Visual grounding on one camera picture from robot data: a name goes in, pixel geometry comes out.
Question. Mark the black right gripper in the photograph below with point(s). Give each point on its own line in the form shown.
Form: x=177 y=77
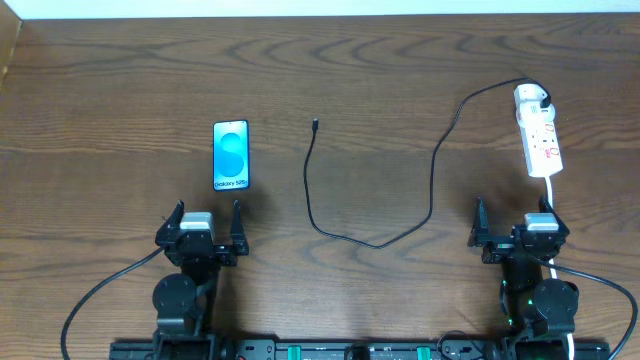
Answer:
x=517 y=245

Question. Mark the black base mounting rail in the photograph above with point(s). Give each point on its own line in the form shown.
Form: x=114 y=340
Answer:
x=264 y=349

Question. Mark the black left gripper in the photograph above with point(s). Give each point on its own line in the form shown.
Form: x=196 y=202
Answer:
x=201 y=248

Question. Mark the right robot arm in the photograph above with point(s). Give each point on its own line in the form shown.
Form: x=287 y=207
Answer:
x=540 y=310

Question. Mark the white power strip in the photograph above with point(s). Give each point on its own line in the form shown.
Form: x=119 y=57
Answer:
x=539 y=139

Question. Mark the white USB charger plug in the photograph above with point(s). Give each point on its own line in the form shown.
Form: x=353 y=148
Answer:
x=532 y=92

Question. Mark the blue Galaxy smartphone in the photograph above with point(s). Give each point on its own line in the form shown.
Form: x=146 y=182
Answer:
x=231 y=155

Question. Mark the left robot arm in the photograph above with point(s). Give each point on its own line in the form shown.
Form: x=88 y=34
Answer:
x=184 y=300

